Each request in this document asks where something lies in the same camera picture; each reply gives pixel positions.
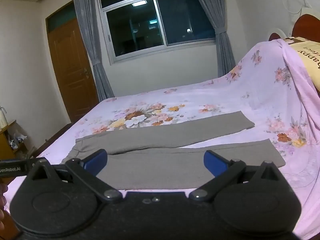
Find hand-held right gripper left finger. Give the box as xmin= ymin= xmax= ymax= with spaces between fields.
xmin=25 ymin=149 xmax=123 ymax=203

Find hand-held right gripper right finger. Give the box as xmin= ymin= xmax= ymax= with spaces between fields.
xmin=189 ymin=150 xmax=287 ymax=202

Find grey pants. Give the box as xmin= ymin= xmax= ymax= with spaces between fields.
xmin=60 ymin=110 xmax=286 ymax=190

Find person's left hand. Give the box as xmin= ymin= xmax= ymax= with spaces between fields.
xmin=0 ymin=183 xmax=8 ymax=232

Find wooden side cabinet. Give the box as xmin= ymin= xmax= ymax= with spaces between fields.
xmin=0 ymin=120 xmax=32 ymax=161

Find white kettle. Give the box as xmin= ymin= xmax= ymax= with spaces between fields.
xmin=0 ymin=104 xmax=8 ymax=130

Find bed with pink floral sheet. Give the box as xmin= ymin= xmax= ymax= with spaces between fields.
xmin=35 ymin=39 xmax=320 ymax=240

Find brown wooden door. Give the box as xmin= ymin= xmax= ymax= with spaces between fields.
xmin=45 ymin=1 xmax=99 ymax=124

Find grey curtain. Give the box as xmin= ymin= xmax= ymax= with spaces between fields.
xmin=71 ymin=0 xmax=115 ymax=103
xmin=188 ymin=0 xmax=237 ymax=79

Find yellow printed pillow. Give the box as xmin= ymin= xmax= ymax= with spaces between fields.
xmin=284 ymin=36 xmax=320 ymax=93

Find sliding glass window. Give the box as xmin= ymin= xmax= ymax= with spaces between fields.
xmin=95 ymin=0 xmax=217 ymax=64

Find wooden headboard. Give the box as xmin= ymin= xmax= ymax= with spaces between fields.
xmin=267 ymin=14 xmax=320 ymax=43

